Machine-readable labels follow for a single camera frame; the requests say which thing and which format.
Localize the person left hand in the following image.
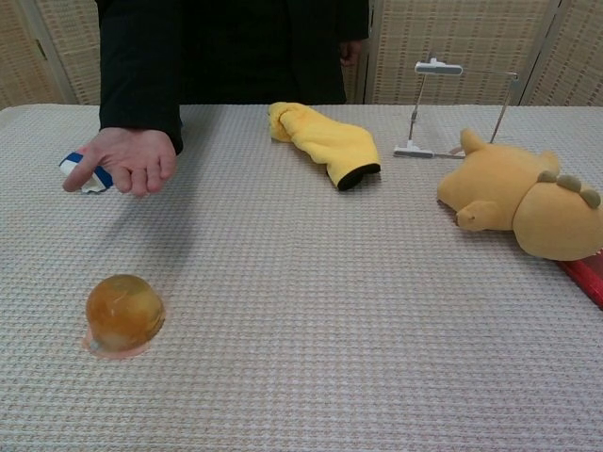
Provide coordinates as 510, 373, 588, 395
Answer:
338, 39, 362, 68

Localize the person right hand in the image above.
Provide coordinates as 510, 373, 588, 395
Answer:
62, 126, 179, 198

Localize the blue white striped packet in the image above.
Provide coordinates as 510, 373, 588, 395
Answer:
57, 150, 115, 195

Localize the amber jelly cup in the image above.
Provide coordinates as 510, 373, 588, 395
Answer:
79, 273, 168, 362

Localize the person left arm black sleeve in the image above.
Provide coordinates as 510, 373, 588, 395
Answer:
336, 0, 371, 44

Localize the person arm black sleeve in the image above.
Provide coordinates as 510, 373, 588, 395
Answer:
96, 0, 185, 155
336, 0, 371, 44

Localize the person right arm black sleeve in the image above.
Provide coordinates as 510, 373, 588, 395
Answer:
96, 0, 185, 155

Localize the white metal folding stand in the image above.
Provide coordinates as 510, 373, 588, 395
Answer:
393, 57, 520, 161

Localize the person torso black clothing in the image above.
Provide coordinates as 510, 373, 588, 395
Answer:
173, 0, 350, 105

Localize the yellow cloth mitt black cuff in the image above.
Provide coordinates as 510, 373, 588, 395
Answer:
268, 101, 382, 192

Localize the woven bamboo screen panel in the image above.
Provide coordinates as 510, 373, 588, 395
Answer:
520, 0, 603, 108
0, 0, 51, 110
346, 0, 564, 106
32, 0, 103, 106

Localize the yellow plush dinosaur toy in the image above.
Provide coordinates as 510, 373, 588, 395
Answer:
436, 128, 603, 262

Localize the grey waffle-weave tablecloth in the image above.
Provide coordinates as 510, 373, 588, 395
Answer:
0, 103, 603, 452

